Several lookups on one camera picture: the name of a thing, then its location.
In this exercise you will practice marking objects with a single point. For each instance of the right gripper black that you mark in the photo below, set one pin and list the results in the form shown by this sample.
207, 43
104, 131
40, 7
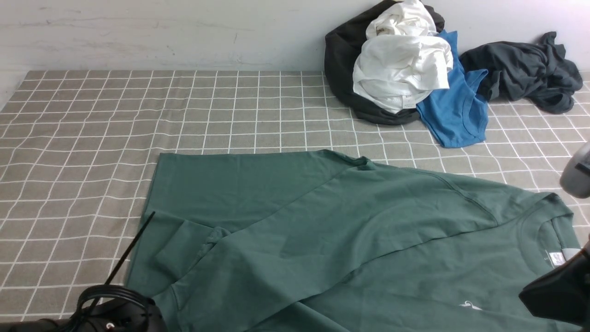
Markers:
563, 294

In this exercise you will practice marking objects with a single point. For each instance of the green long sleeve shirt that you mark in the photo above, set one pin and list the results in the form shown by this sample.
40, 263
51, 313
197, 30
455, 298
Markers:
321, 242

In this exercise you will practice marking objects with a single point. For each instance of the left robot arm black grey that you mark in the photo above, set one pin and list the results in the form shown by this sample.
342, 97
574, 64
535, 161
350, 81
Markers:
112, 316

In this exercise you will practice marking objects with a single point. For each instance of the right robot arm black grey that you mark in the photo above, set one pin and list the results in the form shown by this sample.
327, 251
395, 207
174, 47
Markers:
575, 180

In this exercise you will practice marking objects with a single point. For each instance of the blue shirt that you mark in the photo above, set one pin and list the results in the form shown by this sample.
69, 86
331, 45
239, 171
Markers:
457, 117

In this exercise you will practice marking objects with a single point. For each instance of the dark grey crumpled shirt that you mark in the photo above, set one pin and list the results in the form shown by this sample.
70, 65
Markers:
536, 71

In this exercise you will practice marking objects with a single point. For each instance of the white crumpled shirt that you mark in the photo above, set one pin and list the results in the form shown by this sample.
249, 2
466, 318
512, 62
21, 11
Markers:
403, 59

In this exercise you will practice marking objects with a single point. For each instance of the black garment in pile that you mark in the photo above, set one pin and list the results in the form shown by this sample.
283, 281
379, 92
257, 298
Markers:
343, 46

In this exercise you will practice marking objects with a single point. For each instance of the grey checkered tablecloth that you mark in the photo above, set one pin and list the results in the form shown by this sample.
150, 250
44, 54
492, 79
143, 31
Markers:
78, 150

